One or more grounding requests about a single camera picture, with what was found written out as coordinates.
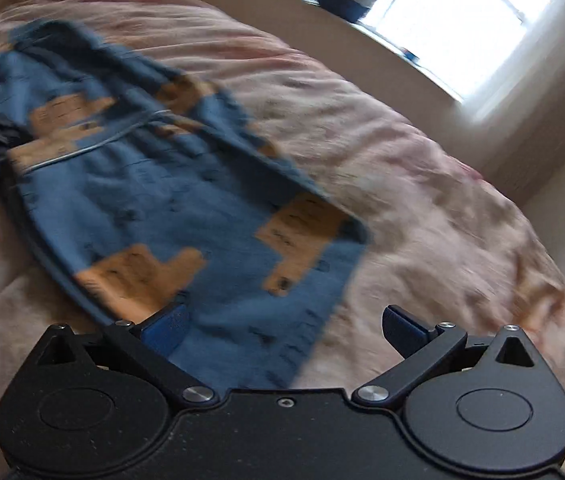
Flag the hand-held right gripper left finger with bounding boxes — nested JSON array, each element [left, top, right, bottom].
[[32, 305, 220, 407]]

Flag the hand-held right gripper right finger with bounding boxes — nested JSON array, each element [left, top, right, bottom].
[[351, 305, 539, 407]]

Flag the blue printed pants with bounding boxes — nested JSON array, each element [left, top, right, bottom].
[[0, 19, 372, 392]]

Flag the floral pink bed blanket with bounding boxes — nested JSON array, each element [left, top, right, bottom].
[[0, 0, 565, 480]]

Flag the white sheer curtain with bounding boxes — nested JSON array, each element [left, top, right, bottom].
[[463, 0, 565, 206]]

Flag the white framed window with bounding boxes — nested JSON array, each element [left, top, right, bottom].
[[262, 0, 565, 103]]

